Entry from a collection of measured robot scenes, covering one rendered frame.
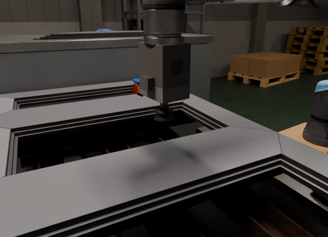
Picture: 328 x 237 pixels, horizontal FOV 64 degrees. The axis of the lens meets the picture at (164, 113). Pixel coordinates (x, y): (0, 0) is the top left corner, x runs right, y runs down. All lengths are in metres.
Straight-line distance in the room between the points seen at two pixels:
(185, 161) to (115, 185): 0.16
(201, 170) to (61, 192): 0.27
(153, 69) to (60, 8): 3.62
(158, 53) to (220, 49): 5.10
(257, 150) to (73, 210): 0.42
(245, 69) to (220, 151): 4.59
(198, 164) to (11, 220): 0.35
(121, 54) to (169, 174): 0.89
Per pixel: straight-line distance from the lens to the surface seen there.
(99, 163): 0.58
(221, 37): 5.54
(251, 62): 5.10
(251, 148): 0.66
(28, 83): 1.28
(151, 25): 0.47
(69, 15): 4.09
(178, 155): 0.60
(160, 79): 0.47
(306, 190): 0.87
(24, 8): 4.00
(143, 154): 0.60
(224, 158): 0.60
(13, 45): 1.26
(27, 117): 0.93
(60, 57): 1.27
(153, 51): 0.48
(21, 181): 0.58
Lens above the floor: 1.14
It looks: 20 degrees down
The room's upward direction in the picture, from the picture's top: straight up
